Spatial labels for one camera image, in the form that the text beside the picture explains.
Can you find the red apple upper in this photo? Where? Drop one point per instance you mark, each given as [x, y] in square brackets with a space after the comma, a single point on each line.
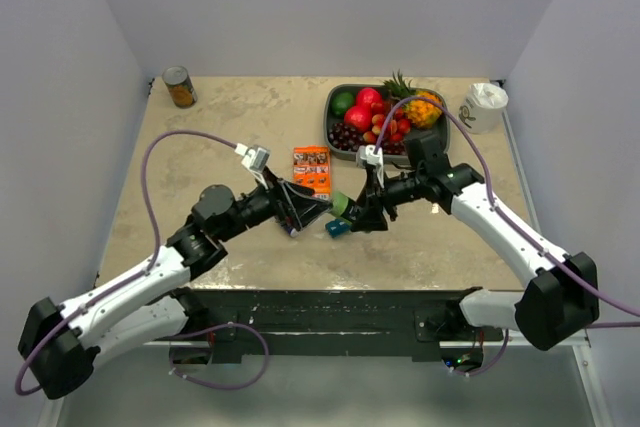
[368, 96]

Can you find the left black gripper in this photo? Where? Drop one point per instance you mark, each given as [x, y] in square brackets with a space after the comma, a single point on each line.
[291, 203]

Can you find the red apple lower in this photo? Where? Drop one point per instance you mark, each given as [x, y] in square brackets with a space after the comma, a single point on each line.
[358, 117]

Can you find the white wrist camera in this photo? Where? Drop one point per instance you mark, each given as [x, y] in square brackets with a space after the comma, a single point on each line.
[369, 155]
[253, 158]

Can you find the tin can yellow label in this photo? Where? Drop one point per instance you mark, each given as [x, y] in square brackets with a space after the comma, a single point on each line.
[180, 87]

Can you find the aluminium rail frame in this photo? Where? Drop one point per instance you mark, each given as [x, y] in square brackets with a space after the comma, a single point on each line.
[516, 338]

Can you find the small pineapple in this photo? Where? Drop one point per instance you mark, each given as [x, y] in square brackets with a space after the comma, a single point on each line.
[423, 111]

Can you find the green lime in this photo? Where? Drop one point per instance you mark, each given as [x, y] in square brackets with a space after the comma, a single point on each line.
[340, 103]

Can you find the green pill bottle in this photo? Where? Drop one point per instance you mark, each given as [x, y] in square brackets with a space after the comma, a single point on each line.
[344, 208]

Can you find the orange cardboard box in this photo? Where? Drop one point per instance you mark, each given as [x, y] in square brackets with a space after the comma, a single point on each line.
[312, 169]

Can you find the grey fruit tray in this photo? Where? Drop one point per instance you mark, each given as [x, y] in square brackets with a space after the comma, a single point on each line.
[393, 112]

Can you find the teal weekly pill organizer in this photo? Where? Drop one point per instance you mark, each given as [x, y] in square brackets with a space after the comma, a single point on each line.
[337, 227]

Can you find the white blue pill bottle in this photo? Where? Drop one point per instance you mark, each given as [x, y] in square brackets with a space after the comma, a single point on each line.
[292, 230]

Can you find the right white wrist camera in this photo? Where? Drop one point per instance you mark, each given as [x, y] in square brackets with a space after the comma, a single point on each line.
[369, 155]

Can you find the red apple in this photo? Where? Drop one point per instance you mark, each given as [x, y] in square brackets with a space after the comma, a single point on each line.
[358, 117]
[368, 96]

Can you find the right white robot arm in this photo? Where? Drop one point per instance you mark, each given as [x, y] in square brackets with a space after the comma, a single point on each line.
[558, 298]

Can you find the dark grape bunch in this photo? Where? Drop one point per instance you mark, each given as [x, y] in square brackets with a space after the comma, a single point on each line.
[347, 138]

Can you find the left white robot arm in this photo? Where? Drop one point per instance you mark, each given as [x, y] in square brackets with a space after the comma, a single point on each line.
[61, 343]

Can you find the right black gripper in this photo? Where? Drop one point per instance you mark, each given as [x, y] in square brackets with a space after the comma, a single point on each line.
[370, 217]

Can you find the red cherry cluster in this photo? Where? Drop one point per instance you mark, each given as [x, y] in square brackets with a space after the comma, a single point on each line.
[397, 128]

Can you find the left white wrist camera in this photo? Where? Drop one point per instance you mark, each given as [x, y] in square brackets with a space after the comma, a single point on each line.
[253, 158]

